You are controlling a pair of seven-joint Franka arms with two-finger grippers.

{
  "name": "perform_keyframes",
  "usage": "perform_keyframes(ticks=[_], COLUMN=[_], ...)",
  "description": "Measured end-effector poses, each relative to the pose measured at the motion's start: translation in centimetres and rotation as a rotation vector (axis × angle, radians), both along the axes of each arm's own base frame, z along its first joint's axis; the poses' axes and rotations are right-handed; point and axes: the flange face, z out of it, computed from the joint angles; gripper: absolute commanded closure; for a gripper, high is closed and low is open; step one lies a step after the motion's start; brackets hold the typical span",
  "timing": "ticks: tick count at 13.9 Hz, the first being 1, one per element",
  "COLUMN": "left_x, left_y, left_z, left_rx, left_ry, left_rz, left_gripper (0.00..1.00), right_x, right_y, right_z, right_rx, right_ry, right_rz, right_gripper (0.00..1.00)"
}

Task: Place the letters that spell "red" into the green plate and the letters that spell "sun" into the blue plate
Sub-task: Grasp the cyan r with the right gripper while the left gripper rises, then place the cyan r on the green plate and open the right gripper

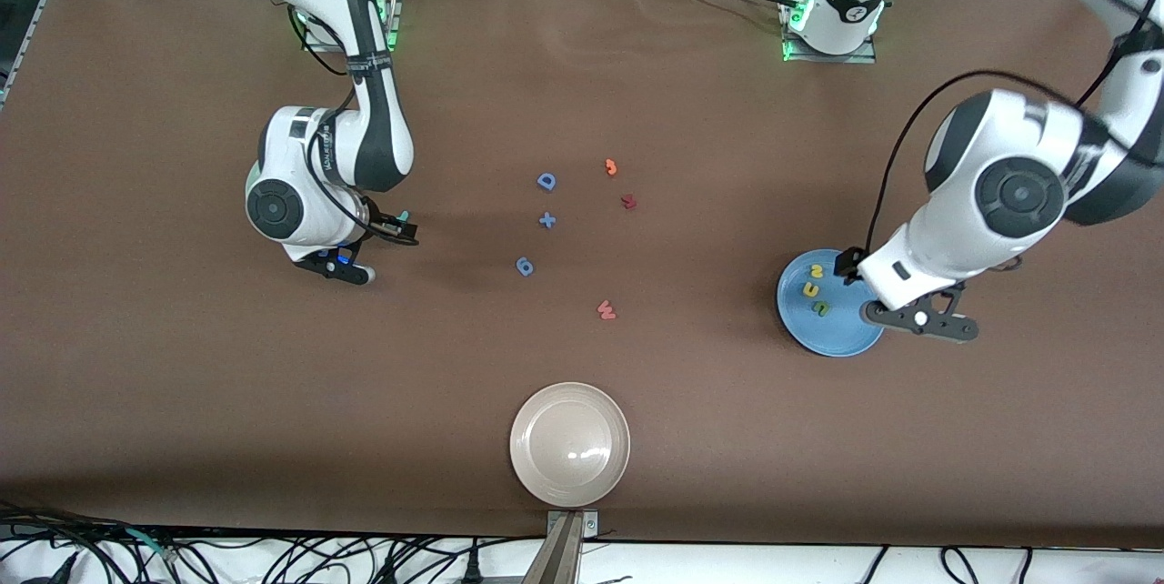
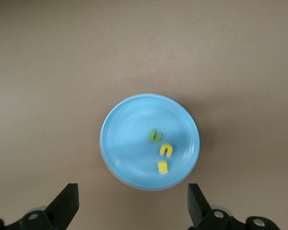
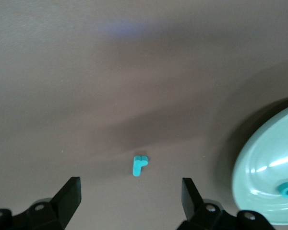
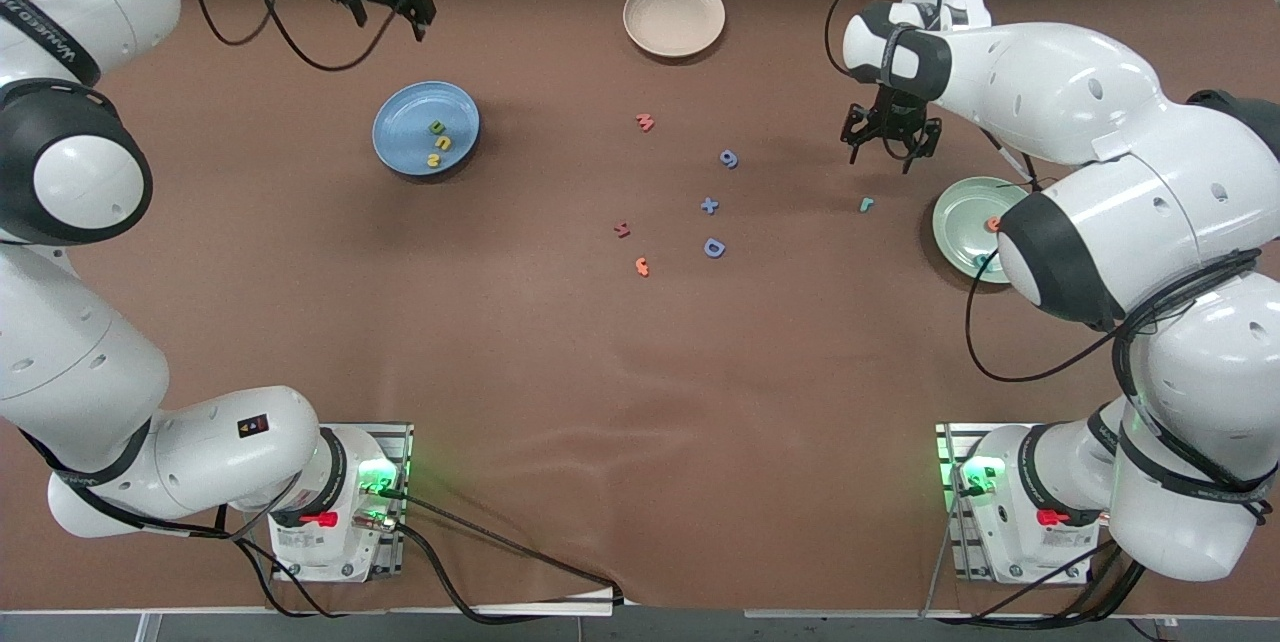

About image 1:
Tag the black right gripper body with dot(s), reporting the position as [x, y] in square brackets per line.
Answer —
[386, 224]

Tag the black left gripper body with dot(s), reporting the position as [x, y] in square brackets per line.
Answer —
[850, 263]

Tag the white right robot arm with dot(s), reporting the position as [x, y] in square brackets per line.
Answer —
[273, 209]

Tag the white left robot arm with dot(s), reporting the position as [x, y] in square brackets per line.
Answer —
[1018, 197]

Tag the blue plate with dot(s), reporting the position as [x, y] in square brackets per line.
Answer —
[818, 334]

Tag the blue foam digit six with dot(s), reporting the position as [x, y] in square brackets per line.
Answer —
[520, 264]

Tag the blue foam plus sign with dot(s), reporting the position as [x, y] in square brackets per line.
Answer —
[546, 220]

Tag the blue foam letter D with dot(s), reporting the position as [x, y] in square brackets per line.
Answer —
[540, 180]

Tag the pink foam letter w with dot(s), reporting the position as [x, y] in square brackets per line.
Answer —
[607, 311]

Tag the brown table cover sheet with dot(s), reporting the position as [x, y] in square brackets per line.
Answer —
[182, 366]

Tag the beige plate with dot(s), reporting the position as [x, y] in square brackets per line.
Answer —
[569, 444]

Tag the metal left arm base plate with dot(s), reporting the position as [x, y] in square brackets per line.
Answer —
[832, 59]

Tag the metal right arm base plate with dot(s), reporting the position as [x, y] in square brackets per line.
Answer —
[395, 2]

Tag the grey metal camera mount post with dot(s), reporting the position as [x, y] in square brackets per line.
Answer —
[562, 557]

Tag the grey table side rail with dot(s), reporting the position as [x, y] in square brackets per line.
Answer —
[27, 25]

